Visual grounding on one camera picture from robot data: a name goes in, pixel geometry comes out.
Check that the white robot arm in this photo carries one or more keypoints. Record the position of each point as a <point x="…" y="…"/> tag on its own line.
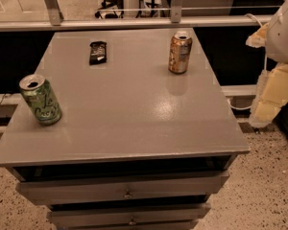
<point x="276" y="47"/>

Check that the black snack bar wrapper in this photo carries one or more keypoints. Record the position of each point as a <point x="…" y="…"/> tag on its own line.
<point x="98" y="52"/>

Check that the black office chair base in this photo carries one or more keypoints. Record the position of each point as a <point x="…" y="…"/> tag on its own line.
<point x="110" y="4"/>

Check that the grey drawer cabinet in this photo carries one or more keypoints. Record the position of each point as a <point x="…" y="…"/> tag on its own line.
<point x="127" y="116"/>

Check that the grey drawer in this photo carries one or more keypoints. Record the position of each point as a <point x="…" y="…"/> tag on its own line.
<point x="123" y="187"/>
<point x="171" y="225"/>
<point x="129" y="216"/>

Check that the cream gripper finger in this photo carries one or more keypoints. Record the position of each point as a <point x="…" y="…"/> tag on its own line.
<point x="271" y="95"/>
<point x="258" y="38"/>

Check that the orange soda can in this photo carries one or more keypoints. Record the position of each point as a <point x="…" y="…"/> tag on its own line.
<point x="180" y="49"/>

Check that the top grey drawer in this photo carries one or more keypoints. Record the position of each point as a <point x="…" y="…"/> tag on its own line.
<point x="123" y="187"/>

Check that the green soda can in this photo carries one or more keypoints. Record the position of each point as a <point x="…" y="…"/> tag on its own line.
<point x="38" y="94"/>

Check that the metal window rail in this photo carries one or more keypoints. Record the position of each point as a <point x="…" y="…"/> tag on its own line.
<point x="79" y="15"/>

